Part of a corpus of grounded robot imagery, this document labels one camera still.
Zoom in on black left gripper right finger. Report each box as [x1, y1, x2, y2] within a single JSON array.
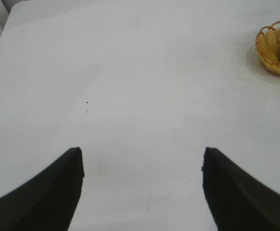
[[201, 146, 280, 231]]

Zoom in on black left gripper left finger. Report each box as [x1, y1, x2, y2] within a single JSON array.
[[0, 146, 85, 231]]

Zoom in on clear plastic saucer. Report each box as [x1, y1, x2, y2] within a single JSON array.
[[246, 43, 280, 85]]

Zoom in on yellow orange woven basket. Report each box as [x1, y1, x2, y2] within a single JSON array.
[[255, 20, 280, 77]]

